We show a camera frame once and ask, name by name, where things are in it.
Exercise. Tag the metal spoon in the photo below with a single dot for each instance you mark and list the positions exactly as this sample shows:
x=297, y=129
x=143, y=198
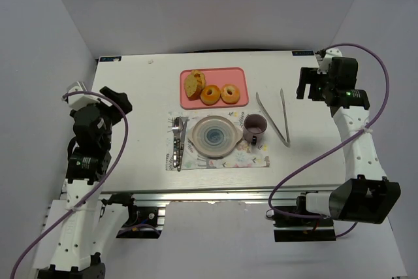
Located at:
x=176, y=140

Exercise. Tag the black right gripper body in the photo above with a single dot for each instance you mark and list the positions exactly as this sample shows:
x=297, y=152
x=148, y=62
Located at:
x=307, y=83

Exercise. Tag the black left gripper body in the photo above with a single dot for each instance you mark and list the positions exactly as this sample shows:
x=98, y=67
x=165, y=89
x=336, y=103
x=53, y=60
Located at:
x=115, y=102

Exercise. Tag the white blue ceramic plate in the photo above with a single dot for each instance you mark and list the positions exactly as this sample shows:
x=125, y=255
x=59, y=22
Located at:
x=214, y=136

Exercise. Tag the metal tongs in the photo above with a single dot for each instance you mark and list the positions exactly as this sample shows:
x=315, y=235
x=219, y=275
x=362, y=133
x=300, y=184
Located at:
x=284, y=139

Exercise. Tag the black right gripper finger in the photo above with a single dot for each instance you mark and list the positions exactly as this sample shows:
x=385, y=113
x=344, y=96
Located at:
x=303, y=82
x=309, y=75

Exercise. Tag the aluminium table frame rail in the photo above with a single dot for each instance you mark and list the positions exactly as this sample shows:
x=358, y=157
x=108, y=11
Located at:
x=283, y=197

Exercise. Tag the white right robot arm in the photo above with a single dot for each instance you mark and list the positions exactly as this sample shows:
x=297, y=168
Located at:
x=367, y=195

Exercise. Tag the sliced bread loaf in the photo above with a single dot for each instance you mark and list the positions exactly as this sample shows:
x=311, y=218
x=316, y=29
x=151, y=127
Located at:
x=194, y=83

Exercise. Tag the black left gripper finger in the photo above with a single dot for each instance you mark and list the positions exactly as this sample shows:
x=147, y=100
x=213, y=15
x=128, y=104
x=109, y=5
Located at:
x=121, y=106
x=113, y=95

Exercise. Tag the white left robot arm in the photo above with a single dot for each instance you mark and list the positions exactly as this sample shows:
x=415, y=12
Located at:
x=83, y=240

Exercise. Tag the orange donut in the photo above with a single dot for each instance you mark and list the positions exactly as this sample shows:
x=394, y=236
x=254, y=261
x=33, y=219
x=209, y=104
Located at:
x=210, y=95
x=230, y=94

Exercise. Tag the metal knife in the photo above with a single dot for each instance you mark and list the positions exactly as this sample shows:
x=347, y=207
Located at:
x=184, y=121

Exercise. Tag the floral placemat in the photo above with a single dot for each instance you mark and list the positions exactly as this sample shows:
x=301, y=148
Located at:
x=244, y=155

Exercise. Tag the metal fork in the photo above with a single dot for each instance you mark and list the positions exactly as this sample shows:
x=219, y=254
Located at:
x=179, y=141

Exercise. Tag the pink rectangular tray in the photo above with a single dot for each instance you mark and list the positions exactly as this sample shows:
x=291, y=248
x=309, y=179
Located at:
x=218, y=77

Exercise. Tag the purple mug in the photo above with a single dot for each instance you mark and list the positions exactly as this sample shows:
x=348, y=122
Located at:
x=254, y=128

